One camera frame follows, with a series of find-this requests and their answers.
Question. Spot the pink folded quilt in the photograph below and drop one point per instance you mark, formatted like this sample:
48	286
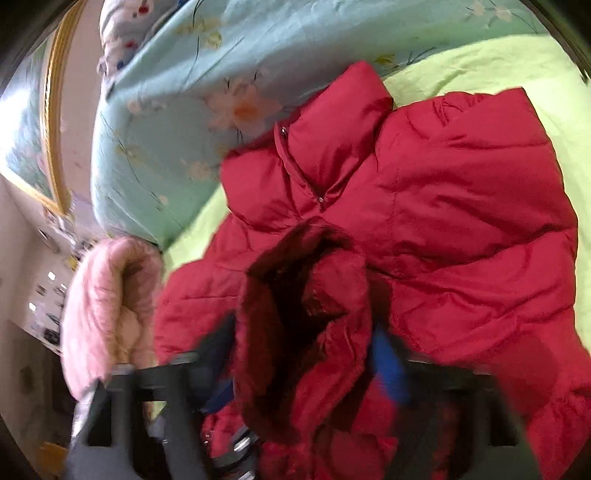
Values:
106	300

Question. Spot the cluttered wall shelf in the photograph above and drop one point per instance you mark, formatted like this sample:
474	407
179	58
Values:
51	286

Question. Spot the gold framed landscape painting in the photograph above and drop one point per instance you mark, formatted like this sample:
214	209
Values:
32	129

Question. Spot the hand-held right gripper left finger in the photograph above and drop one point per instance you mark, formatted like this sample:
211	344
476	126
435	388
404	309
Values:
217	397

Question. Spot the light green blanket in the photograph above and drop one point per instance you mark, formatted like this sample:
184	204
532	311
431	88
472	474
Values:
531	64

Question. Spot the cartoon print pillow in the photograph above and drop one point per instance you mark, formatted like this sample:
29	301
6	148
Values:
122	32

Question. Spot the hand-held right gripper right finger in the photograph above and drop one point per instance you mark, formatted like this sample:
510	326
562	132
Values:
390	369

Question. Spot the teal floral quilt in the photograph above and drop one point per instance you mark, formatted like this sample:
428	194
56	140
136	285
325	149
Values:
184	92

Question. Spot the red quilted puffer jacket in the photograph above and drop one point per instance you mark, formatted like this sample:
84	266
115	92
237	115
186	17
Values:
461	194

